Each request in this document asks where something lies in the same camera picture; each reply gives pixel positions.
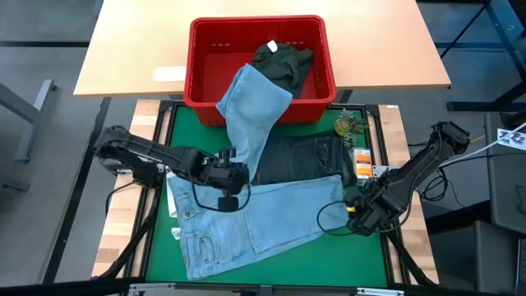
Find white printed paper tag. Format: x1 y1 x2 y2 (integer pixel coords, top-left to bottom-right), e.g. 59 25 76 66
496 127 526 150

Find black left wrist camera cable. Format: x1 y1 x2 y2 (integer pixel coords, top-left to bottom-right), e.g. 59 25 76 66
191 180 252 214

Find succulent plant in black pot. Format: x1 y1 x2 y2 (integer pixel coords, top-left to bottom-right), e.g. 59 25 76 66
333 109 370 150

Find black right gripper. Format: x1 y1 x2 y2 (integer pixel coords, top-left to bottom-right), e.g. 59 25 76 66
344 180 406 238

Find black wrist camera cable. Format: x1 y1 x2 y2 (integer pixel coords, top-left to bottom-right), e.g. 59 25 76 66
316 200 363 238
191 180 252 214

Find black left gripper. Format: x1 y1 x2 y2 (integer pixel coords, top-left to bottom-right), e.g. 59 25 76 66
201 147 251 197

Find red plastic laundry bin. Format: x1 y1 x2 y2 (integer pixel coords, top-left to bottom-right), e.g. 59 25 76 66
183 14 339 127

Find light wooden desk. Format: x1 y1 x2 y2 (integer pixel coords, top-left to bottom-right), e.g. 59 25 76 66
73 0 452 98

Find green table mat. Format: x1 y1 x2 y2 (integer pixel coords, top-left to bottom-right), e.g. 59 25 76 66
145 106 390 289

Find grey metal desk leg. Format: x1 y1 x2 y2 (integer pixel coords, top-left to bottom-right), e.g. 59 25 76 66
0 79 58 165

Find clear package with orange label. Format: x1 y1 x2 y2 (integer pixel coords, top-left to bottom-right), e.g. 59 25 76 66
353 147 374 180

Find dark green garment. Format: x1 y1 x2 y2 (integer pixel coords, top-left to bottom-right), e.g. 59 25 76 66
251 40 316 99

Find silver metal bracket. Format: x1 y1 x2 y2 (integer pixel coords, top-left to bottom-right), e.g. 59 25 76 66
356 287 406 296
127 282 178 296

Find light blue jeans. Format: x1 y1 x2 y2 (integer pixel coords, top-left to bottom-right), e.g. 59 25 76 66
167 63 350 281

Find thin black cable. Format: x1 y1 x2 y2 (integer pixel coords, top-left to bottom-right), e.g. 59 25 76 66
105 179 137 215

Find black metal stand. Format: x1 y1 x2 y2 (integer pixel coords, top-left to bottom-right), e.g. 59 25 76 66
435 0 526 113

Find dark blue jeans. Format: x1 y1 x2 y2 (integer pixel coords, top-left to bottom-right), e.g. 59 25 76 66
252 133 358 188

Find white label strip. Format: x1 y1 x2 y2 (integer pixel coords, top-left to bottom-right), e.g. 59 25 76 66
153 66 187 84

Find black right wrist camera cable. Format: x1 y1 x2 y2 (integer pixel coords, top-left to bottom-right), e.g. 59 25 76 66
316 200 363 238

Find white cable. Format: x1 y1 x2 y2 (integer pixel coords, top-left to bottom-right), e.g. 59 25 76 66
439 139 526 169

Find black coiled cable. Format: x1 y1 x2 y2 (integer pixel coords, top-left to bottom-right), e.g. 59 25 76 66
418 166 453 202

